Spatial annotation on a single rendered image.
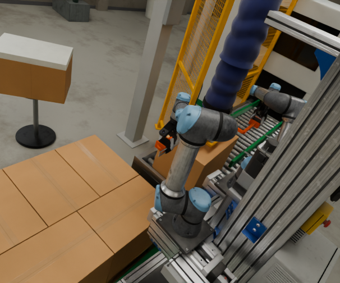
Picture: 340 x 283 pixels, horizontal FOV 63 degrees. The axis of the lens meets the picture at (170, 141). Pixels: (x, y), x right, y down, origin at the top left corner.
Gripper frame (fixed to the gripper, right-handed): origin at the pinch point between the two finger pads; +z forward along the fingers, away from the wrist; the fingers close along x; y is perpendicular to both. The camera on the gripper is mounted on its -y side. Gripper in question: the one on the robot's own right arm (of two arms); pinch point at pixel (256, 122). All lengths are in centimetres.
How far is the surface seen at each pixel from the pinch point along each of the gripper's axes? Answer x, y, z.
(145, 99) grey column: -119, -10, 51
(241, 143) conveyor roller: -13, -64, 64
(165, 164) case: -35, 61, 41
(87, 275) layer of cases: -14, 152, 59
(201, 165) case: -8, 61, 21
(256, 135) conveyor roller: -7, -92, 61
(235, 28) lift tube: -32, 40, -66
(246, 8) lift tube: -30, 41, -79
